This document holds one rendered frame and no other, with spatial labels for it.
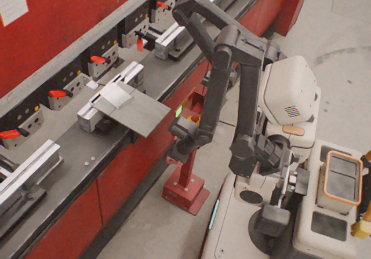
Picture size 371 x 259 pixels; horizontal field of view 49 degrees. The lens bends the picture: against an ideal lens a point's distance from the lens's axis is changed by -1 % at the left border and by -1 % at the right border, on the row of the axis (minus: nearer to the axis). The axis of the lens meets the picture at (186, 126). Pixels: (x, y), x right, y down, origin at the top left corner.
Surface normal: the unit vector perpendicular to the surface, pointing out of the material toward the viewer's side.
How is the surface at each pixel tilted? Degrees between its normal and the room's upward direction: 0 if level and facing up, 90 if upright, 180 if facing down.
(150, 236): 0
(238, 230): 0
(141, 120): 0
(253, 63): 90
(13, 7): 90
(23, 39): 90
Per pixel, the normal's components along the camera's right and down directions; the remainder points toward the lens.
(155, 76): 0.11, -0.61
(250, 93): -0.25, 0.74
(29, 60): 0.84, 0.48
